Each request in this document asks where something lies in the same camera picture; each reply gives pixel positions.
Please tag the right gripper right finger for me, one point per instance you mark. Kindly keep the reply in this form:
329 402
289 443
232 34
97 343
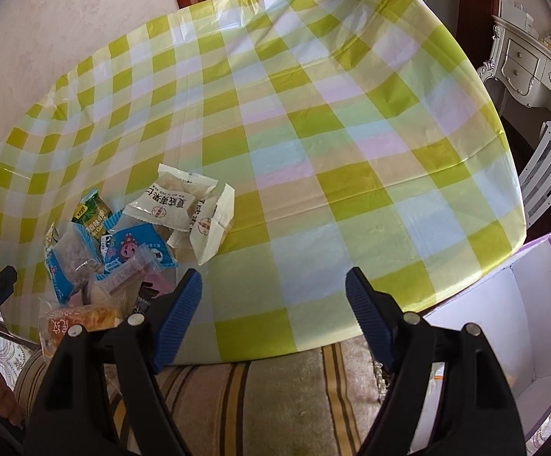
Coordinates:
475 414

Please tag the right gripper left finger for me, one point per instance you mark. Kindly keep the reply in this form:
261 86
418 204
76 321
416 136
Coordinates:
72 414

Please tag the blue clear snack packet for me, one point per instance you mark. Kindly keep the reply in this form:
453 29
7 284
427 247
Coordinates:
72 260

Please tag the bread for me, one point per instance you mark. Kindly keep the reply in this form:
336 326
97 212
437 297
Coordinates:
54 325

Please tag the dark green snack packet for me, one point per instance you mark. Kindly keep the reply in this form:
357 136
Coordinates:
91 212

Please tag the blue cartoon snack packet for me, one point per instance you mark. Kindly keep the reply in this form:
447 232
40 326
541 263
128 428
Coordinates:
120 243

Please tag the pink snack packet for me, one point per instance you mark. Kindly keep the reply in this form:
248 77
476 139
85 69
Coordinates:
149 267

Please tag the white nut snack packet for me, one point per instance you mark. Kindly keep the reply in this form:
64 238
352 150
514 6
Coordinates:
171 200

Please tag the white purple storage box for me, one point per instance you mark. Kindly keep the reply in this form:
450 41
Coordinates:
512 305

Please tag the striped sofa cushion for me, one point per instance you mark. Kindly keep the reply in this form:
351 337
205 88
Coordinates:
317 402

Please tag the white slatted stool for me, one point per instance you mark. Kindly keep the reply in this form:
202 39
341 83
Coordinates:
535 179

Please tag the green checkered tablecloth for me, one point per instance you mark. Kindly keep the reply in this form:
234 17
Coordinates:
355 133

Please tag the white ornate dressing table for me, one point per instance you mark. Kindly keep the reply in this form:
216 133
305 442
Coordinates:
519 65

